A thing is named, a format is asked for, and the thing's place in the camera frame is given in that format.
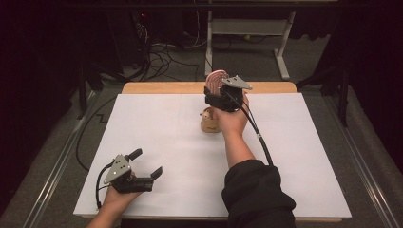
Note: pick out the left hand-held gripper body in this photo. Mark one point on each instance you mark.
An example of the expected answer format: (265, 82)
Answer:
(126, 177)

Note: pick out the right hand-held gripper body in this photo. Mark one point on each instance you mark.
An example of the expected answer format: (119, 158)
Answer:
(233, 95)

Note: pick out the pink hairbrush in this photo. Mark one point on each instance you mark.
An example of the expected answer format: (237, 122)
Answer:
(216, 81)

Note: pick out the person's left hand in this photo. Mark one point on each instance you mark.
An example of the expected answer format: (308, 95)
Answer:
(118, 198)

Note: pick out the person's right hand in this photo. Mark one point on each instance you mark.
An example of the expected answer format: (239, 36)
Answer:
(233, 122)

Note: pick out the black stand legs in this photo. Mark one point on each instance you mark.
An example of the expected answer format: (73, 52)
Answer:
(92, 79)
(332, 82)

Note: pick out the white metal stand frame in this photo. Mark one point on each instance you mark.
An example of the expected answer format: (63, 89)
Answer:
(247, 27)

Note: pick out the metal floor rail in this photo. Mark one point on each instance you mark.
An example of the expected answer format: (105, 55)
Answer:
(53, 171)
(367, 171)

